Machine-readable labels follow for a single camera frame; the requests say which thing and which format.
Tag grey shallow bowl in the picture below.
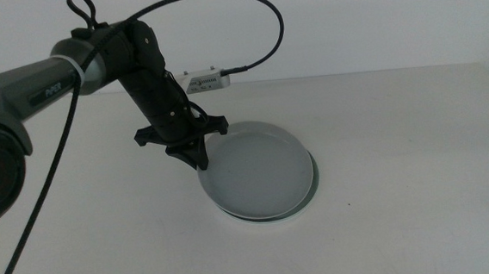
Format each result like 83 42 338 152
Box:
194 115 319 226

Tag white shallow bowl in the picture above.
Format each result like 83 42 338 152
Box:
209 157 325 234

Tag pale green shallow bowl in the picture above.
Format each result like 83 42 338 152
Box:
218 151 324 227

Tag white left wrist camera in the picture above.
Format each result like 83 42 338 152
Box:
174 65 232 96

